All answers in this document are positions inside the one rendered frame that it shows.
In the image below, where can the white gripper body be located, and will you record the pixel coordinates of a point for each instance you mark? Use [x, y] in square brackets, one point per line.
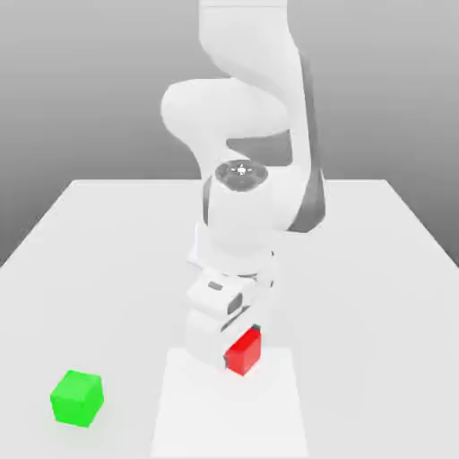
[204, 333]

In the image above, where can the small red cube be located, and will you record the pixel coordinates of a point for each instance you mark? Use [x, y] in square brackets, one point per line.
[244, 353]

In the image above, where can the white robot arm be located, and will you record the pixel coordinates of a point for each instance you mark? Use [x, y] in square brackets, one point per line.
[247, 107]

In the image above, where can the small green cube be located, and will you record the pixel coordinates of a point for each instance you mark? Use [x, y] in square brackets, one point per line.
[76, 398]

